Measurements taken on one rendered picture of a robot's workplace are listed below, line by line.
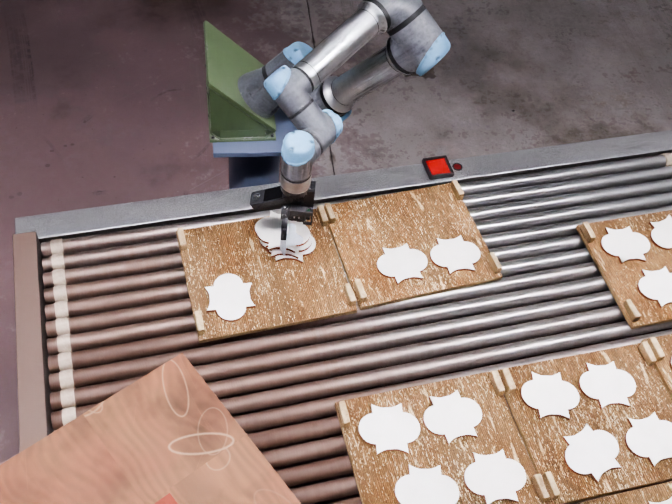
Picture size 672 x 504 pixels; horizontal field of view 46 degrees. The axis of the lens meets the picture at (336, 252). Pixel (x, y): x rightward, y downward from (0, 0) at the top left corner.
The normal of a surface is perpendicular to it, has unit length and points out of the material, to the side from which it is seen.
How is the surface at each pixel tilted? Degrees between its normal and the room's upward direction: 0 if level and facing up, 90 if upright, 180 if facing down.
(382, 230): 0
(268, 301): 0
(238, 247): 0
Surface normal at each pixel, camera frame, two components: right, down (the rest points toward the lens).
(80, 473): 0.09, -0.59
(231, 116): 0.14, 0.80
